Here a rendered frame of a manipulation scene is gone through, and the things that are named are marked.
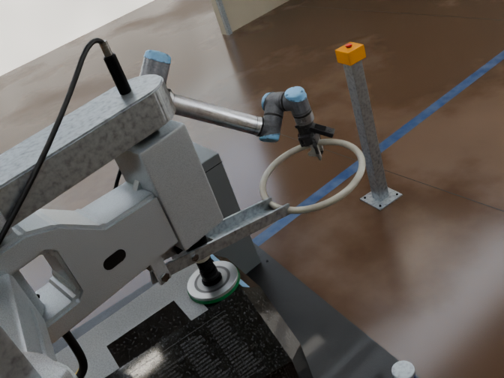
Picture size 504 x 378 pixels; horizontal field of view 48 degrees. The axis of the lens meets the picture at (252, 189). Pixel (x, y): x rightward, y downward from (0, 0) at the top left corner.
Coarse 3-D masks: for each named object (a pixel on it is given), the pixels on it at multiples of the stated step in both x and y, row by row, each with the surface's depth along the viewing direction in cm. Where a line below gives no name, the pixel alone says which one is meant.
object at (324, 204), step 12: (324, 144) 265; (336, 144) 261; (348, 144) 255; (288, 156) 269; (360, 156) 245; (360, 168) 239; (264, 180) 259; (360, 180) 236; (264, 192) 251; (348, 192) 232; (276, 204) 242; (324, 204) 231
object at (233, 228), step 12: (264, 204) 243; (288, 204) 237; (228, 216) 232; (240, 216) 235; (252, 216) 239; (264, 216) 228; (276, 216) 233; (216, 228) 227; (228, 228) 231; (240, 228) 221; (252, 228) 225; (216, 240) 214; (228, 240) 218; (168, 252) 214; (192, 252) 207; (204, 252) 211; (168, 264) 201; (180, 264) 204; (168, 276) 197
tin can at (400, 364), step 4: (396, 364) 251; (400, 364) 251; (404, 364) 250; (408, 364) 250; (392, 368) 250; (396, 368) 250; (400, 368) 249; (404, 368) 249; (408, 368) 248; (412, 368) 248; (392, 372) 249; (396, 372) 248; (400, 372) 248; (404, 372) 247; (408, 372) 247; (412, 372) 246; (396, 376) 247; (400, 376) 246; (404, 376) 245; (408, 376) 245; (412, 376) 246
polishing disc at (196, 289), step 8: (216, 264) 232; (224, 264) 231; (232, 264) 229; (224, 272) 226; (232, 272) 225; (192, 280) 228; (200, 280) 227; (224, 280) 222; (232, 280) 221; (192, 288) 224; (200, 288) 223; (208, 288) 221; (216, 288) 220; (224, 288) 219; (192, 296) 221; (200, 296) 219; (208, 296) 218; (216, 296) 216
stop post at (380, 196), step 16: (352, 48) 315; (352, 64) 319; (352, 80) 325; (352, 96) 333; (368, 96) 333; (368, 112) 338; (368, 128) 342; (368, 144) 347; (368, 160) 356; (368, 176) 367; (384, 176) 364; (384, 192) 369
